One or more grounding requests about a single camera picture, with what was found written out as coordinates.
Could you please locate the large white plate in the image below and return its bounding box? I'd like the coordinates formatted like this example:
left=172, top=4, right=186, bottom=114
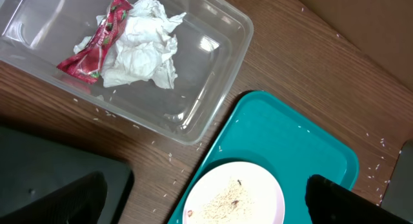
left=182, top=161, right=285, bottom=224

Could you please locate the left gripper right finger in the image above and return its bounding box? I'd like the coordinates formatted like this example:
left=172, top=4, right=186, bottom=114
left=305, top=174, right=409, bottom=224

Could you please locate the red snack wrapper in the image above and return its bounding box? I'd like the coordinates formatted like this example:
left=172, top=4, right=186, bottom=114
left=57, top=0, right=132, bottom=84

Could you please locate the white napkin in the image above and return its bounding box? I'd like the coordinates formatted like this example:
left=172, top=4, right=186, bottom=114
left=74, top=0, right=186, bottom=89

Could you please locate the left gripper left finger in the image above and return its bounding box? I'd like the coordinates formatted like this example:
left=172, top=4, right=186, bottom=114
left=1, top=171, right=108, bottom=224

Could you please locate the black tray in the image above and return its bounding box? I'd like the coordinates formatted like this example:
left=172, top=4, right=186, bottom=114
left=1, top=127, right=134, bottom=223

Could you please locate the teal serving tray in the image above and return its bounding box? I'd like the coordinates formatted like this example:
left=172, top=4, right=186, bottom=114
left=168, top=91, right=359, bottom=224

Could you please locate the clear plastic bin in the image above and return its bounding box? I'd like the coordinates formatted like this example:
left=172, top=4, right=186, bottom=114
left=1, top=0, right=254, bottom=145

